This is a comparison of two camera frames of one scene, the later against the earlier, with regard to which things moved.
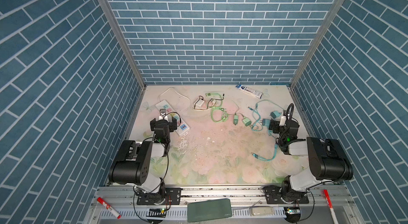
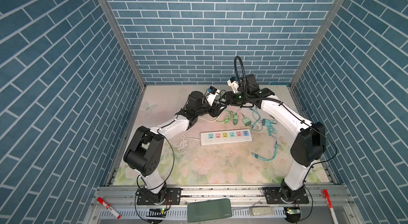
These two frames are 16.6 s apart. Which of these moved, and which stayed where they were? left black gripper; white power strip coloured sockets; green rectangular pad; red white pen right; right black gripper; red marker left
Moved: right black gripper; left black gripper; white power strip coloured sockets
Stayed: red white pen right; green rectangular pad; red marker left
